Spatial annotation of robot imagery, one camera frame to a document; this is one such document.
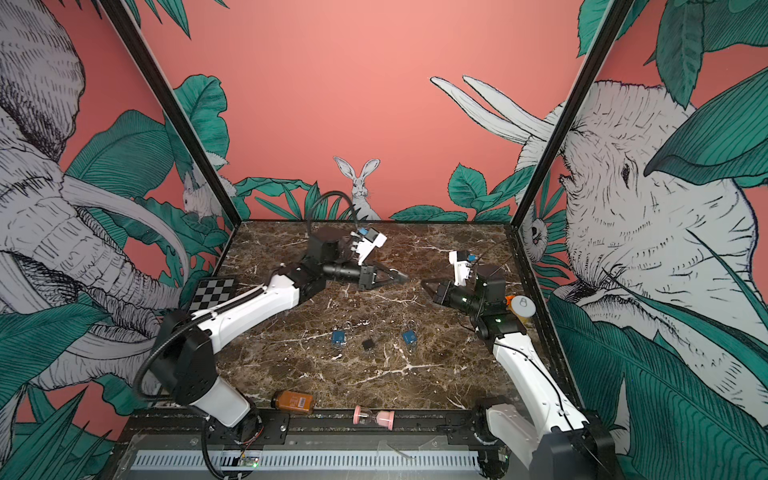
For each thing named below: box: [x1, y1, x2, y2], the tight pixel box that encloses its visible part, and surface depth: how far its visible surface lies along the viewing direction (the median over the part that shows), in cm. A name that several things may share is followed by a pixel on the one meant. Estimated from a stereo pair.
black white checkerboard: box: [188, 277, 236, 313], surface depth 97 cm
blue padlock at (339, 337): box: [332, 330, 347, 344], surface depth 92 cm
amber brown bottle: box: [271, 390, 315, 413], surface depth 76 cm
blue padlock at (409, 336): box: [402, 329, 417, 345], surface depth 92 cm
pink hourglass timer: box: [352, 405, 395, 431], surface depth 76 cm
